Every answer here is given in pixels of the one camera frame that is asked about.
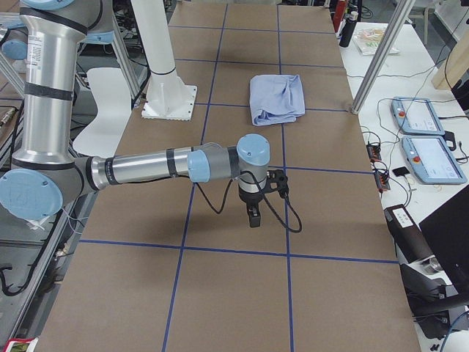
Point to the black water bottle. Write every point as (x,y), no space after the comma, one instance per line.
(348,29)

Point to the far teach pendant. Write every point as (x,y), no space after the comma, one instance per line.
(416,116)

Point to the teach pendant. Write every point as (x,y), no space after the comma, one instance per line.
(432,161)
(416,116)

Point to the black monitor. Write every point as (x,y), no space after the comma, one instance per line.
(446,232)

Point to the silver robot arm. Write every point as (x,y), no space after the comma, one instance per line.
(44,176)

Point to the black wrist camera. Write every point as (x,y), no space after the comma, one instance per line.
(277,181)

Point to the light blue striped shirt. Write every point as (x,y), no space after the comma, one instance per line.
(276,99)

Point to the near teach pendant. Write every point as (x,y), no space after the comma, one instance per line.
(432,161)

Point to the aluminium frame post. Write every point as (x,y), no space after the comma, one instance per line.
(393,29)

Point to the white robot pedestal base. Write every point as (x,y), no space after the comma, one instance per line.
(167,97)

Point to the white curved plastic sheet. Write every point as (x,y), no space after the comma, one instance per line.
(110,91)

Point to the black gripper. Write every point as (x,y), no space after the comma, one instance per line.
(248,201)

